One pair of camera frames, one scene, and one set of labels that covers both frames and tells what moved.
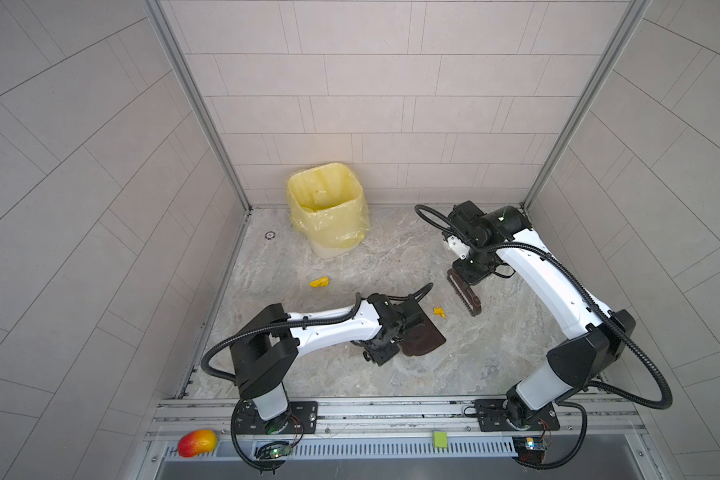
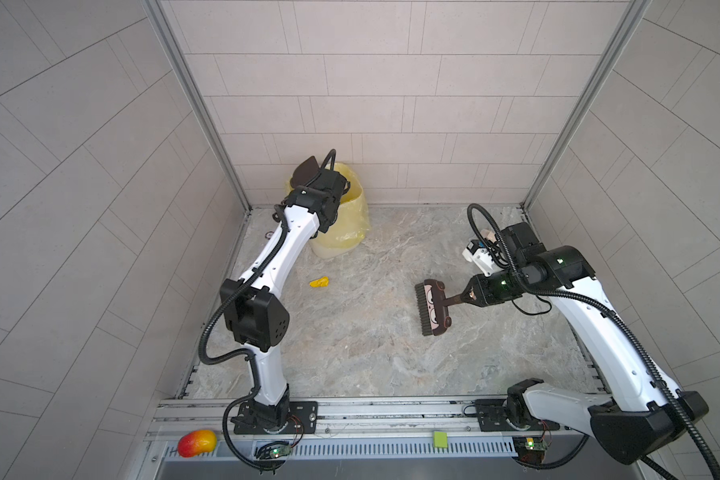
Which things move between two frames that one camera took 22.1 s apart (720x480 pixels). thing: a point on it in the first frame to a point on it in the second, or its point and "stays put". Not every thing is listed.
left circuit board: [273, 450] stays put
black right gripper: [468, 277] to [480, 295]
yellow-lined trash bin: [329, 207] stays put
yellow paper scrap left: [321, 282] stays put
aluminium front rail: [600, 427] stays put
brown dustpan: [420, 334] to [305, 172]
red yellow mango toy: [196, 443] stays put
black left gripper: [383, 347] to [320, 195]
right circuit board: [530, 450] stays put
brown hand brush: [465, 292] to [433, 307]
